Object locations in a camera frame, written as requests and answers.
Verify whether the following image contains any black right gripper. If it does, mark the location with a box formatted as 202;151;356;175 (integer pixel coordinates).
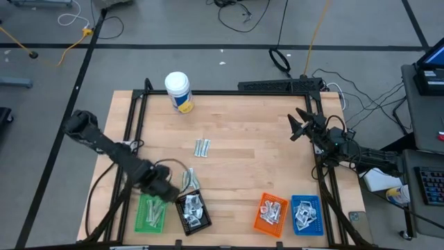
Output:
287;107;330;142

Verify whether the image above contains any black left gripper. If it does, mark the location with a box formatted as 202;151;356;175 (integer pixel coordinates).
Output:
139;177;182;204

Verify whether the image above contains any black plastic basket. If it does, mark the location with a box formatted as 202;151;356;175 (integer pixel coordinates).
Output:
173;188;213;238

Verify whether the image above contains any orange plastic basket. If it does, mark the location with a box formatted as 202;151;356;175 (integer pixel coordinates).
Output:
253;192;290;240

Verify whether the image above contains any green plastic basket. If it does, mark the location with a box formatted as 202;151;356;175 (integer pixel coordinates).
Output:
134;192;168;234

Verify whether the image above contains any black perforated long box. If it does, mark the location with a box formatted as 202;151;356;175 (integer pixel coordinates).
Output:
237;77;325;94

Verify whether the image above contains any white box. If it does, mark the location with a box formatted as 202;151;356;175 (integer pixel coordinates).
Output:
359;167;403;193

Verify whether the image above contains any black desk beam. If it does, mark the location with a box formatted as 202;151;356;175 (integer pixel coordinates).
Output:
379;133;419;159

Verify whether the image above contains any white-lidded disinfectant wipes canister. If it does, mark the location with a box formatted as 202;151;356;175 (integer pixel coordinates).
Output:
164;71;195;115

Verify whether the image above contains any blue plastic basket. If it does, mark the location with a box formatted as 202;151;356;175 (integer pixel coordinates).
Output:
290;194;325;237

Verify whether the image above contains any grey desk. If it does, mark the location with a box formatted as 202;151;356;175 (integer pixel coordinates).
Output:
400;149;444;240
401;64;444;154

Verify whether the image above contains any small wipes canister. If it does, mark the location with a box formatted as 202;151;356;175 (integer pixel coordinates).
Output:
385;185;411;206

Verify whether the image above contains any black laptop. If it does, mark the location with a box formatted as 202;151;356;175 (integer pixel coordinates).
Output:
413;37;444;97

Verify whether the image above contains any black keyboard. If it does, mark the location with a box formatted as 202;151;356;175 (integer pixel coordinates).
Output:
413;166;444;206

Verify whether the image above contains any black floor object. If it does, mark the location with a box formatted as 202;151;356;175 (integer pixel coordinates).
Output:
0;106;15;126

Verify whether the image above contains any grey floor base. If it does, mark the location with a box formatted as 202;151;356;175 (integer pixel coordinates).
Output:
6;0;74;8
0;76;34;90

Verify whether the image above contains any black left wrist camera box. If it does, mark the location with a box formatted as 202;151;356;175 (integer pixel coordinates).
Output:
151;164;173;183

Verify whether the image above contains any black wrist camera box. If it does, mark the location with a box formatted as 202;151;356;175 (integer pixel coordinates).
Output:
151;164;173;183
327;126;349;147

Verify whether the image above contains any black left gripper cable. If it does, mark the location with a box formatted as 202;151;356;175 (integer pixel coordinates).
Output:
153;158;192;194

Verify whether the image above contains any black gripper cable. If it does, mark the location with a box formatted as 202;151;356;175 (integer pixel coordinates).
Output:
153;158;192;194
324;114;349;135

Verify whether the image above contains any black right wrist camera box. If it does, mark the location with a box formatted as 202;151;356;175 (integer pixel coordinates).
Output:
327;126;349;147

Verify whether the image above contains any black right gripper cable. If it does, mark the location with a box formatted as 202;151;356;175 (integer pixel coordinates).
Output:
324;114;349;135

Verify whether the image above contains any black coiled cable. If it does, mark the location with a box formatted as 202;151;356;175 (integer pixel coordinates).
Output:
268;0;293;79

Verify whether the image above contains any yellow hanging cable black end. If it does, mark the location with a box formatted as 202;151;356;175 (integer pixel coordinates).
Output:
302;0;333;79
0;26;40;60

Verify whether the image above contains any black cable bundle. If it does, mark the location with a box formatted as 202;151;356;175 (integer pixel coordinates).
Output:
311;67;409;136

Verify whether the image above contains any black tangled floor cable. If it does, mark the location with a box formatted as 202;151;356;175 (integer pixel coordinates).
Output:
206;0;272;34

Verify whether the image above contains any black floor cable loop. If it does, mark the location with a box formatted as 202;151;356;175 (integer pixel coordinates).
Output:
90;0;125;40

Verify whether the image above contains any yellow extension cable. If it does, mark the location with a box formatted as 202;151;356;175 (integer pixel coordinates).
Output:
40;27;94;67

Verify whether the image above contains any white floor cable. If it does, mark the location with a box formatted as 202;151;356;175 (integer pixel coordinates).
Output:
56;0;92;29

